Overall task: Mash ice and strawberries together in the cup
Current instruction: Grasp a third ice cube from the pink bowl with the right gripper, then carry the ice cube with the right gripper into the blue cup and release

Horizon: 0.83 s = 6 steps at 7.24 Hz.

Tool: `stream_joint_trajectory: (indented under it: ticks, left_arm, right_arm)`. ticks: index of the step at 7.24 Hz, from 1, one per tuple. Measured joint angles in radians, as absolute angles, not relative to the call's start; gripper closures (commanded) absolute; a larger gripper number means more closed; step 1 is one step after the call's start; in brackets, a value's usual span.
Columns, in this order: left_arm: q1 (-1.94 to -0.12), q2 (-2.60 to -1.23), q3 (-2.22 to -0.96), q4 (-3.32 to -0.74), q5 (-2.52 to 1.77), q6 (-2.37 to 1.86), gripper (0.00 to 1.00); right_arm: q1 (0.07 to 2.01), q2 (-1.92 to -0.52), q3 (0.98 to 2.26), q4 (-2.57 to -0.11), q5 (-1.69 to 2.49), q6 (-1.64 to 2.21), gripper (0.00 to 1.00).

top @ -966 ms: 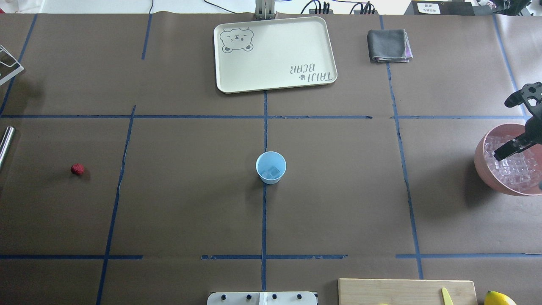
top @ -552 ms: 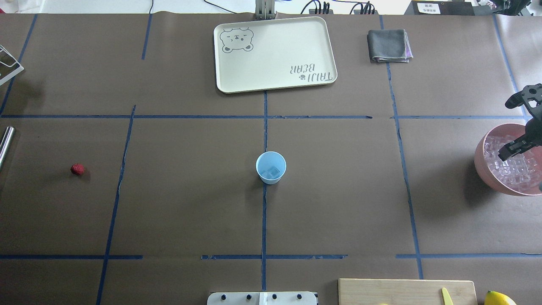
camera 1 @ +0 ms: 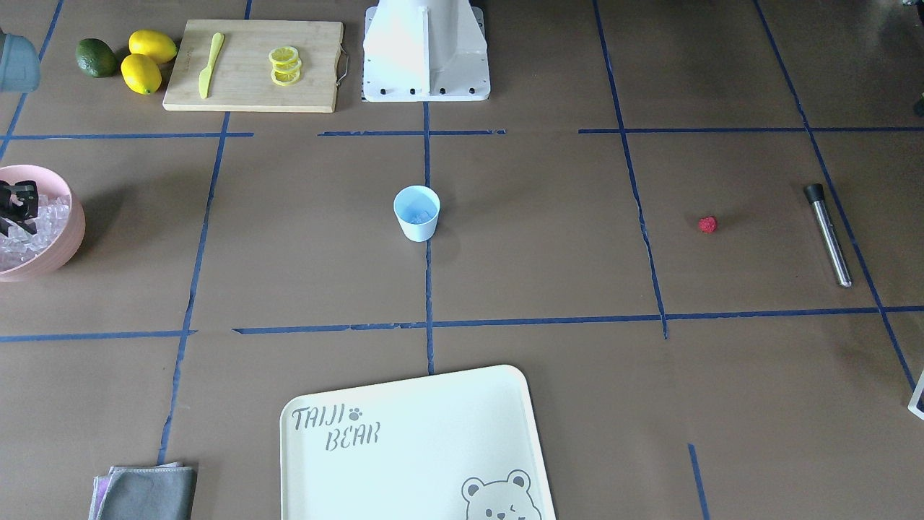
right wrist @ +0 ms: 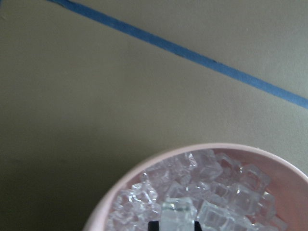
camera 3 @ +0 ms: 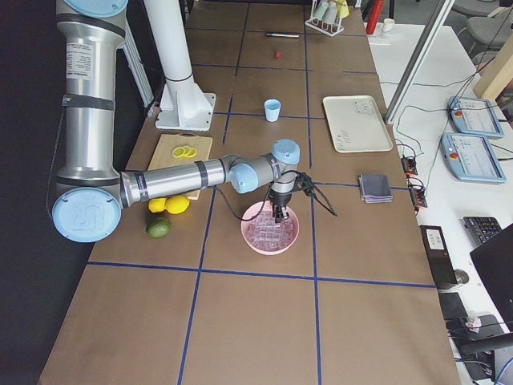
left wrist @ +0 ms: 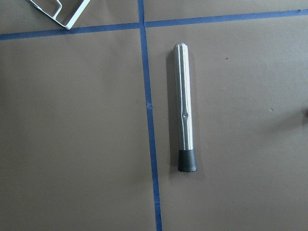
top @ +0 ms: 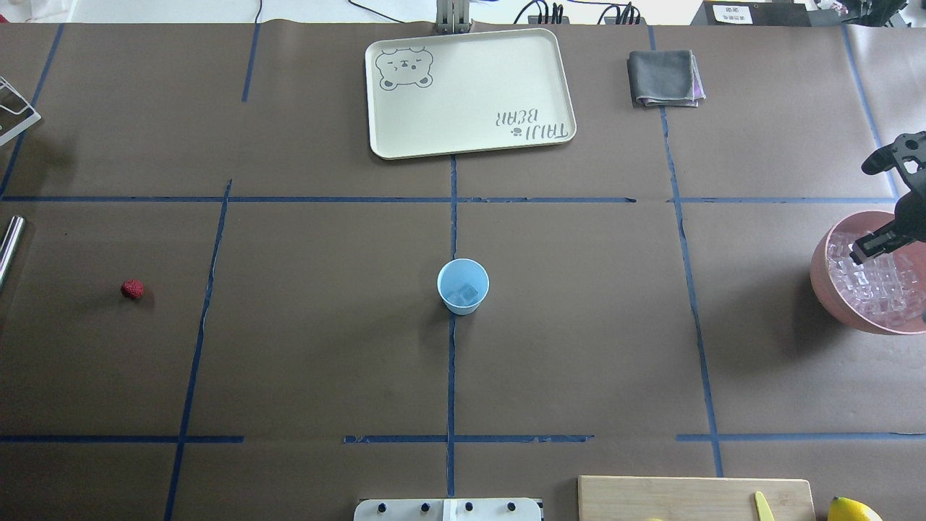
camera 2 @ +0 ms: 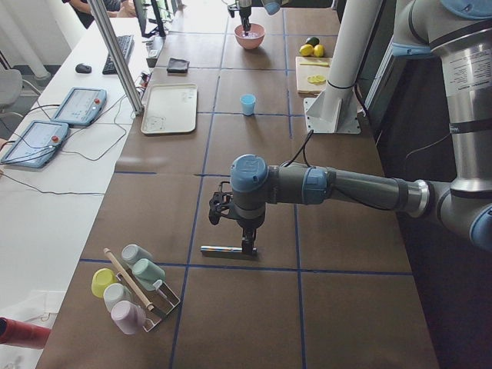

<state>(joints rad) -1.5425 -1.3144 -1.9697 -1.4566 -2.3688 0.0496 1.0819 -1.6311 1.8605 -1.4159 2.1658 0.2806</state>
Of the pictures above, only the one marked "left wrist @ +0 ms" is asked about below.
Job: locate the white wire cup rack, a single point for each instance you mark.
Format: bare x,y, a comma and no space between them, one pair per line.
63,12

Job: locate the steel muddler black tip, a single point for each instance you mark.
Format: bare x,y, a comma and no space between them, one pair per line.
186,157

